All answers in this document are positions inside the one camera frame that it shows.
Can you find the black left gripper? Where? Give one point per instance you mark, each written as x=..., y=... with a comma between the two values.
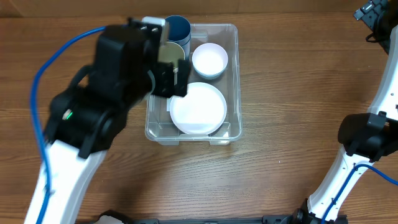
x=150, y=71

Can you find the grey bowl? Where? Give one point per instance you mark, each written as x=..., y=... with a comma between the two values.
x=210, y=77

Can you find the pink plate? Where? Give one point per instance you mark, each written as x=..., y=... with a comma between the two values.
x=201, y=111

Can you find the beige cup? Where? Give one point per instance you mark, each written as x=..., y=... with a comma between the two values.
x=171, y=52

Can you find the pink bowl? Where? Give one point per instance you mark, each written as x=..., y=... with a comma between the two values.
x=210, y=58

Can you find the blue cup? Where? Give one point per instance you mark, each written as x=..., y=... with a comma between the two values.
x=180, y=32

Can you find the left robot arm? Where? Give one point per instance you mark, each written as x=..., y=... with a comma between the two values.
x=87, y=116

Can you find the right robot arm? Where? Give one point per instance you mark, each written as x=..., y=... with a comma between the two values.
x=364, y=137

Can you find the clear plastic storage bin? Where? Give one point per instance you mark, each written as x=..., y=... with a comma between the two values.
x=159, y=126

